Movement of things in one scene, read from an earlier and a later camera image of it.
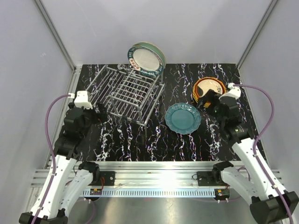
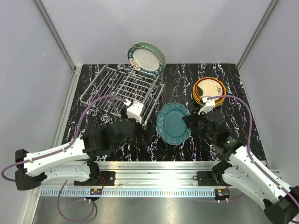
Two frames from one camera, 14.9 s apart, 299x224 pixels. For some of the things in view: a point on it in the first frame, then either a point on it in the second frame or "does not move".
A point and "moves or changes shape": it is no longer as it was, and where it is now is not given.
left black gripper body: (92, 117) → (139, 133)
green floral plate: (154, 48) does not move
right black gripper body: (212, 96) → (200, 123)
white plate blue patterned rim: (145, 61) does not move
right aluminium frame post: (272, 4) does not move
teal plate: (182, 118) moves or changes shape
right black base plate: (207, 178) does not move
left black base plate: (106, 178) does not move
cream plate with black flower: (209, 84) does not move
